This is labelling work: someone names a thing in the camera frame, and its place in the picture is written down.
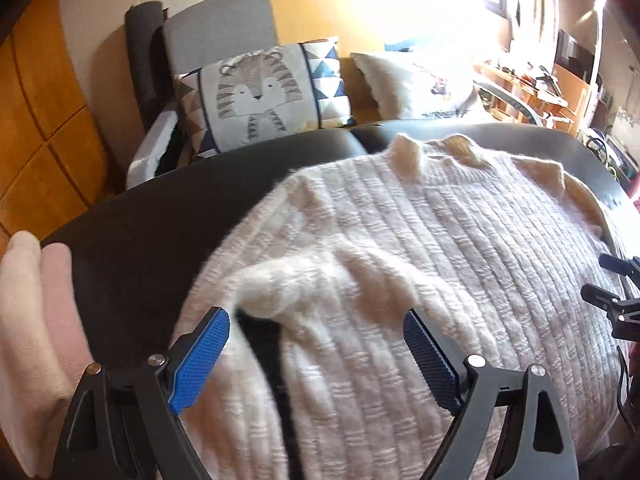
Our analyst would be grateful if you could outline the chrome metal stand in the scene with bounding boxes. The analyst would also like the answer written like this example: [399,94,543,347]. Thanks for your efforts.
[582,0,608,111]

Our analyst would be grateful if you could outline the wooden wardrobe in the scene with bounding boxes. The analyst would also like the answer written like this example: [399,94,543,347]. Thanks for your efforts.
[0,0,126,256]

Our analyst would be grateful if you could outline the cream knit sweater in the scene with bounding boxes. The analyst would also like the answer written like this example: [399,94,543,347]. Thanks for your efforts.
[172,132,631,480]

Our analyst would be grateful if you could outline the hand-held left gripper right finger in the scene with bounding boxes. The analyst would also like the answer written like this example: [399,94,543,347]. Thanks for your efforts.
[402,308,581,480]

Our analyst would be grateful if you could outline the pink patterned curtain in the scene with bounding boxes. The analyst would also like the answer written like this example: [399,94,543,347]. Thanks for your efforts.
[520,0,561,56]

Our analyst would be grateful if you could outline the yellow blue grey sofa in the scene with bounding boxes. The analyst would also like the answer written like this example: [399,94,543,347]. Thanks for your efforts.
[125,0,546,191]

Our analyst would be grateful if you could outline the black television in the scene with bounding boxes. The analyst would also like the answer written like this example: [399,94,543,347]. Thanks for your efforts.
[556,29,597,67]

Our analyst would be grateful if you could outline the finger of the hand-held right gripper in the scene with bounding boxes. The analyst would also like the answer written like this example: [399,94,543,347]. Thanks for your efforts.
[581,284,640,341]
[598,254,640,278]

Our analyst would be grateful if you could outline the wooden desk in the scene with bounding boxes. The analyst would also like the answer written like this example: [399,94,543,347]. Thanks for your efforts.
[475,60,571,123]

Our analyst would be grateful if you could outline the wooden cabinet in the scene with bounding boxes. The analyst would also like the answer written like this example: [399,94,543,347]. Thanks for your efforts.
[552,65,598,121]

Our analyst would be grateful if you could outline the dark grey draped cloth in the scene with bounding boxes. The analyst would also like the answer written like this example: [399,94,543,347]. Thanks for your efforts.
[125,2,173,133]

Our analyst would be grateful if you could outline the tiger print pillow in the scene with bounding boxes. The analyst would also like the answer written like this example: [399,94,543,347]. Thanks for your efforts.
[173,36,357,158]

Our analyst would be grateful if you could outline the pale folded cloth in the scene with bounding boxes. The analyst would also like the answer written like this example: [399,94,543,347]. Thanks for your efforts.
[0,230,76,478]

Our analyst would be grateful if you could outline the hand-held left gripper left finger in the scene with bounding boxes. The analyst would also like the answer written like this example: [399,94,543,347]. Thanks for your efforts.
[52,306,232,480]

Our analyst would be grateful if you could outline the deer print pillow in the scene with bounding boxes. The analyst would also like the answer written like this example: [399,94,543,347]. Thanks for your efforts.
[350,50,488,121]

